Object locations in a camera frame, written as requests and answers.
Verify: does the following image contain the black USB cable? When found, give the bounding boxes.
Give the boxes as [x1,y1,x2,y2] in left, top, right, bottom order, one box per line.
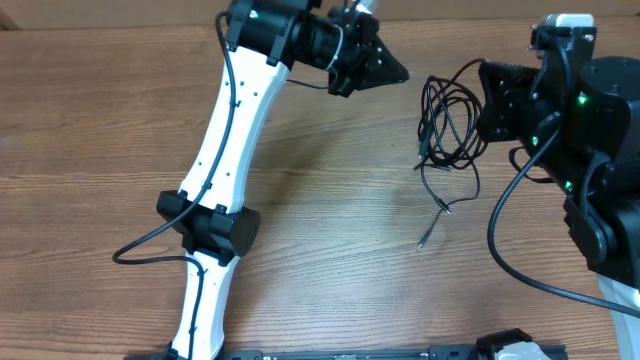
[415,74,484,251]

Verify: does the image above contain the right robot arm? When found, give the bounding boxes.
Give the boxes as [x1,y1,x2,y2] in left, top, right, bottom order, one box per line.
[478,54,639,359]

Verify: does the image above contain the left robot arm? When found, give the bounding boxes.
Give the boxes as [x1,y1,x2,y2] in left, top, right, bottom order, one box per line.
[157,1,409,359]

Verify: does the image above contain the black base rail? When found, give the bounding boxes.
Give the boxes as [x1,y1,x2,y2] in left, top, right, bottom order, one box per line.
[124,343,569,360]

